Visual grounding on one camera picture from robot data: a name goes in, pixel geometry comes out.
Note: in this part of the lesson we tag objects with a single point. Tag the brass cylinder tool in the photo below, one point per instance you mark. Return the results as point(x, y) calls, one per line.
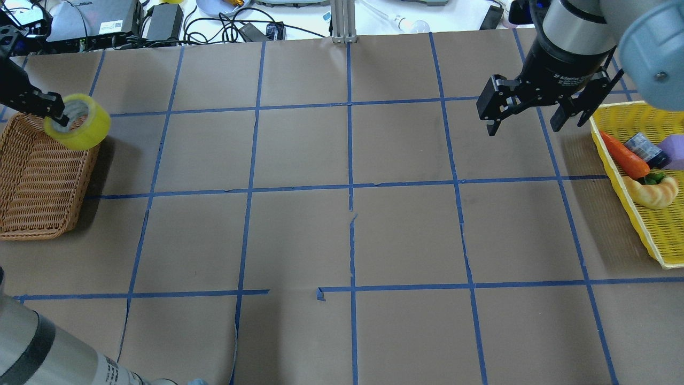
point(235, 3)

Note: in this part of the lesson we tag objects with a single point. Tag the yellow plastic basket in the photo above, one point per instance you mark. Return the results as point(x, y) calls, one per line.
point(661, 231)

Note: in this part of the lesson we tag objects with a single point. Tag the toy croissant bread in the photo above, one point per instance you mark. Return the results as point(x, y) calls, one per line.
point(656, 196)

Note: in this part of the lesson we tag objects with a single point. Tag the black computer box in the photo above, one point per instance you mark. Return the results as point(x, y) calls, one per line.
point(93, 25)

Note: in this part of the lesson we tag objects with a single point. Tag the blue plate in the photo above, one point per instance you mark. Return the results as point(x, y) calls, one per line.
point(213, 8)

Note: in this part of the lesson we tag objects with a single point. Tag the aluminium frame post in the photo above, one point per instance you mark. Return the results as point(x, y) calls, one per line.
point(343, 21)

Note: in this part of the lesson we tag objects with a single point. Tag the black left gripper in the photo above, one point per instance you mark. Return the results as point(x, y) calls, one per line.
point(15, 85)

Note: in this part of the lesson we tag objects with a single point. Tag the brown wicker basket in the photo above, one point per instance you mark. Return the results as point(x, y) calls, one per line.
point(43, 183)

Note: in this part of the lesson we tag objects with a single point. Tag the yellow tape roll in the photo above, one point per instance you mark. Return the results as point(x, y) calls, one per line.
point(87, 123)

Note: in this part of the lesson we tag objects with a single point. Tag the purple toy object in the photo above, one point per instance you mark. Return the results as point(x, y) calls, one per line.
point(672, 146)

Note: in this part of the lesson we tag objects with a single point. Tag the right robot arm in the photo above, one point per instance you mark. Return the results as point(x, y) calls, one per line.
point(582, 49)

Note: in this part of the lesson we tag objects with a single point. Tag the orange toy carrot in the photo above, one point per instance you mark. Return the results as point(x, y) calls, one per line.
point(632, 164)

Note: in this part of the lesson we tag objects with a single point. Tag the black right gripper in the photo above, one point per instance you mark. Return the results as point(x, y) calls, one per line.
point(556, 73)

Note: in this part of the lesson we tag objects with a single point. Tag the dark blue small box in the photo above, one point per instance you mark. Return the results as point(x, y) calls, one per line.
point(641, 146)

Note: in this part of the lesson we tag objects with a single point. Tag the black power adapter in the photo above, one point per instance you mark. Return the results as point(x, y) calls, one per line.
point(164, 22)

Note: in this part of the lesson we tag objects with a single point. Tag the green toy vegetable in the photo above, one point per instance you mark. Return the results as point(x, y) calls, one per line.
point(653, 178)

